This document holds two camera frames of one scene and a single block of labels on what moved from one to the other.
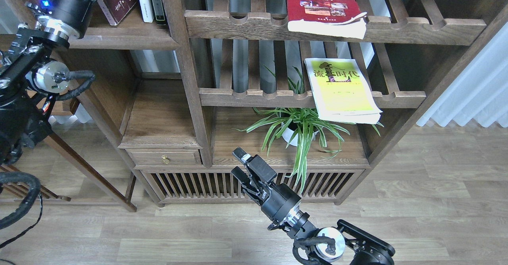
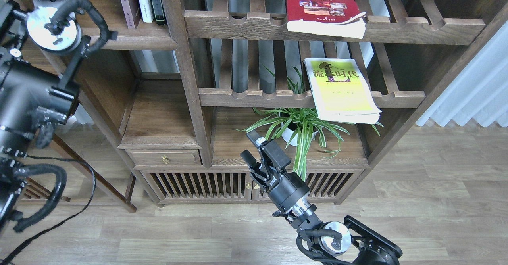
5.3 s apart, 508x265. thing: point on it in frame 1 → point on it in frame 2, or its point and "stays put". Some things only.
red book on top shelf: (329, 8) stays put
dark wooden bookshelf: (319, 77) stays put
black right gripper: (281, 200) → (285, 189)
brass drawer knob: (164, 159) stays put
